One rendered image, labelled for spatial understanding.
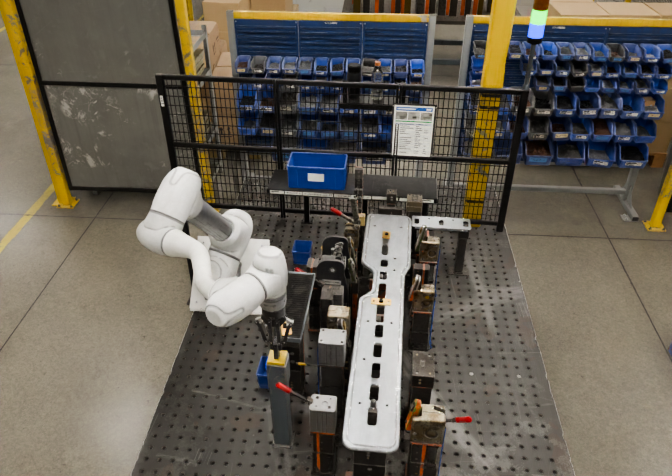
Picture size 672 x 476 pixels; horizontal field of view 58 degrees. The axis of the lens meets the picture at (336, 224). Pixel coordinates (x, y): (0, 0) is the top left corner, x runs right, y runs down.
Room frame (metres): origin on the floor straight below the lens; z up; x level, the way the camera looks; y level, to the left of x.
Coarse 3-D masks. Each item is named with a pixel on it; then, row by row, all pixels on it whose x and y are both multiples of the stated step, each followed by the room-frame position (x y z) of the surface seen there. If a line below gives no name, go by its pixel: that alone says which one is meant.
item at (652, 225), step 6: (666, 180) 3.90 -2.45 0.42; (666, 186) 3.87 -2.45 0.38; (660, 192) 3.93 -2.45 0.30; (666, 192) 3.87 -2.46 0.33; (660, 198) 3.90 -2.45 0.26; (666, 198) 3.87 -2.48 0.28; (660, 204) 3.87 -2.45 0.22; (666, 204) 3.87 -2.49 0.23; (654, 210) 3.92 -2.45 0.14; (660, 210) 3.87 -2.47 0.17; (666, 210) 3.90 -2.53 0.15; (654, 216) 3.89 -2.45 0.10; (660, 216) 3.87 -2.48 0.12; (648, 222) 3.95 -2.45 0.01; (654, 222) 3.88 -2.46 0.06; (660, 222) 3.87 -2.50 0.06; (648, 228) 3.86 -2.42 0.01; (654, 228) 3.87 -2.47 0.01; (660, 228) 3.87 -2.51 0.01
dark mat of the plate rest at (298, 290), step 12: (288, 276) 1.87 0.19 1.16; (300, 276) 1.87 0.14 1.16; (312, 276) 1.87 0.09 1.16; (288, 288) 1.80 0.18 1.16; (300, 288) 1.80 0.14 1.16; (288, 300) 1.73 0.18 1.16; (300, 300) 1.73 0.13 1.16; (288, 312) 1.67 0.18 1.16; (300, 312) 1.67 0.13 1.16; (300, 324) 1.60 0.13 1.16; (276, 336) 1.54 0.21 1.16; (288, 336) 1.54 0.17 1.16
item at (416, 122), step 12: (396, 108) 2.91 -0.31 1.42; (408, 108) 2.90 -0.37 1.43; (420, 108) 2.89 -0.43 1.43; (432, 108) 2.89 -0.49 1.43; (396, 120) 2.91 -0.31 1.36; (408, 120) 2.90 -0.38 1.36; (420, 120) 2.89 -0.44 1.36; (432, 120) 2.89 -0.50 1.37; (396, 132) 2.91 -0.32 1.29; (408, 132) 2.90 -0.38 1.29; (420, 132) 2.89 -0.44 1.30; (432, 132) 2.88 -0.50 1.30; (408, 144) 2.90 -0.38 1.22; (420, 144) 2.89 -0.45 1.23; (432, 144) 2.88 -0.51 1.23; (396, 156) 2.90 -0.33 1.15; (408, 156) 2.90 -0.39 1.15; (420, 156) 2.89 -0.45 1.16
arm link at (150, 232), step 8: (152, 216) 1.79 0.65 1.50; (160, 216) 1.78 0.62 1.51; (168, 216) 1.79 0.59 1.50; (144, 224) 1.79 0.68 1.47; (152, 224) 1.77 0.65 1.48; (160, 224) 1.76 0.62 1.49; (168, 224) 1.77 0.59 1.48; (176, 224) 1.79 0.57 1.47; (136, 232) 1.81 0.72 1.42; (144, 232) 1.77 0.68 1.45; (152, 232) 1.75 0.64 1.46; (160, 232) 1.74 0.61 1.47; (144, 240) 1.75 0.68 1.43; (152, 240) 1.72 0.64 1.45; (160, 240) 1.71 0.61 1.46; (152, 248) 1.72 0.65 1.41; (160, 248) 1.70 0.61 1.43
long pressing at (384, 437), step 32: (384, 224) 2.47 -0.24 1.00; (384, 256) 2.21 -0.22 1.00; (384, 320) 1.79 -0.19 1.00; (352, 352) 1.62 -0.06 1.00; (384, 352) 1.62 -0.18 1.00; (352, 384) 1.46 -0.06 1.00; (384, 384) 1.47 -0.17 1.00; (352, 416) 1.33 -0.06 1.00; (384, 416) 1.33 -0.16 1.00; (352, 448) 1.21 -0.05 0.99; (384, 448) 1.21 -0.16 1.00
